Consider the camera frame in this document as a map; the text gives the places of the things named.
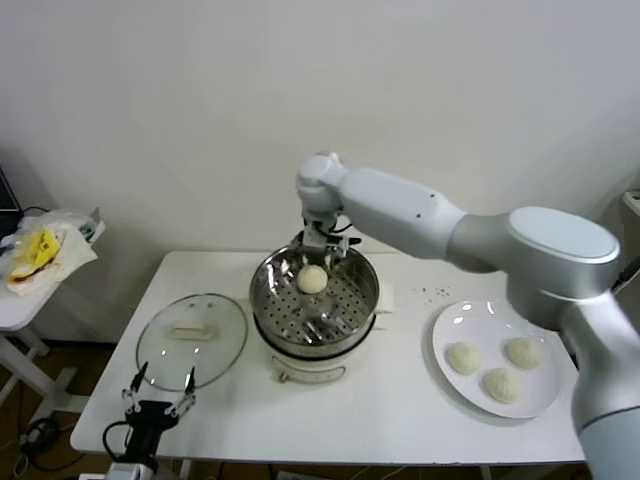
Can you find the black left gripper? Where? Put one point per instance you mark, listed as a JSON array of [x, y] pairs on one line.
[[147, 415]]

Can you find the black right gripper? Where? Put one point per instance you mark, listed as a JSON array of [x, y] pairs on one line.
[[317, 245]]

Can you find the white steamed baozi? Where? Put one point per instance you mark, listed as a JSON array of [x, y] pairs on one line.
[[464, 357], [523, 352], [312, 279], [501, 384]]

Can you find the round glass pot lid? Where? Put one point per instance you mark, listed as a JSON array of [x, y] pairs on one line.
[[200, 310]]

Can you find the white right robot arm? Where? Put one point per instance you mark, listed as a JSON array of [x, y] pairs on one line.
[[400, 210]]

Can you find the stainless steel steamer basket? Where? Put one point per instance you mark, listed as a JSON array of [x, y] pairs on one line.
[[350, 310]]

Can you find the white electric cooker base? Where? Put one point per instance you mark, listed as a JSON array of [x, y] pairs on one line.
[[310, 372]]

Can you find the dark crumbs scatter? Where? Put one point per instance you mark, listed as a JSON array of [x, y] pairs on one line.
[[437, 294]]

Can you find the floor power strip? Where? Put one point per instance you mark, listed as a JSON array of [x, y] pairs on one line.
[[37, 434]]

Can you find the white round plate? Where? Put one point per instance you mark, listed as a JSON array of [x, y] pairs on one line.
[[450, 325]]

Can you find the white side table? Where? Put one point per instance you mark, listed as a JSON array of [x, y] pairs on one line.
[[20, 312]]

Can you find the teal and white box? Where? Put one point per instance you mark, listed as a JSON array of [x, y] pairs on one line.
[[94, 227]]

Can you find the plastic bag with yellow contents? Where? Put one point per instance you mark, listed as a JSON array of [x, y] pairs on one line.
[[45, 245]]

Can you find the white shelf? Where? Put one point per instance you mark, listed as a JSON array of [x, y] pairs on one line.
[[631, 202]]

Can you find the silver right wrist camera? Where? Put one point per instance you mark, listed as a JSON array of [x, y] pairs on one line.
[[339, 247]]

